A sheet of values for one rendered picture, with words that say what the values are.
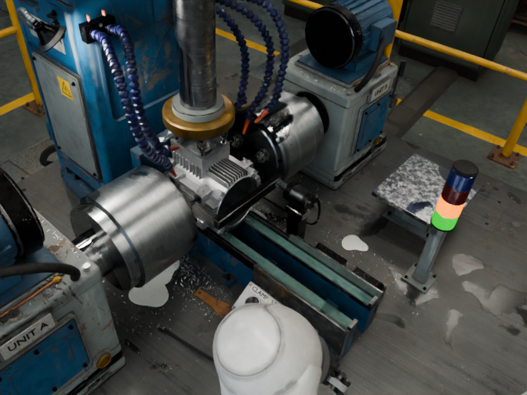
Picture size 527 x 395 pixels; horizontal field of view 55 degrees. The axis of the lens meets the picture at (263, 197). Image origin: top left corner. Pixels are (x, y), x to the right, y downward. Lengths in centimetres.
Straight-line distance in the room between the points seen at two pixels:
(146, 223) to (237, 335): 66
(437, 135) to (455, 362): 236
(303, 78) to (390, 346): 82
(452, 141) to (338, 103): 209
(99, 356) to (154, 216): 33
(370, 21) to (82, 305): 111
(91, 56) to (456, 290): 114
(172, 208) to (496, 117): 310
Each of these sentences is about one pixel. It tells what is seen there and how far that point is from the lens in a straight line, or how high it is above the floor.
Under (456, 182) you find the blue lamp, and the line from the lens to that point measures 127.
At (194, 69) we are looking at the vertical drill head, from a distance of 118.
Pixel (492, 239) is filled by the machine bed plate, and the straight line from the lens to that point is 175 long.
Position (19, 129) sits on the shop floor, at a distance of 358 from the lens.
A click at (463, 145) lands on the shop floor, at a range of 357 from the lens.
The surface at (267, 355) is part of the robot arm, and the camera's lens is 51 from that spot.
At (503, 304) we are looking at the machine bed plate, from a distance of 159.
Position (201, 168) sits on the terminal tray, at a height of 111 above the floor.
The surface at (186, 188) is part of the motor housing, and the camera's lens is 134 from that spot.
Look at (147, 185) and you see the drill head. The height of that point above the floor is 116.
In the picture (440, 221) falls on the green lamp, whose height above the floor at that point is 106.
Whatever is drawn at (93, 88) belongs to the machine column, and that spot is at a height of 129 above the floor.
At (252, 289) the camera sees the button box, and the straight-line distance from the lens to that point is 108.
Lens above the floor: 195
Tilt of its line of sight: 43 degrees down
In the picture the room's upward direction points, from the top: 4 degrees clockwise
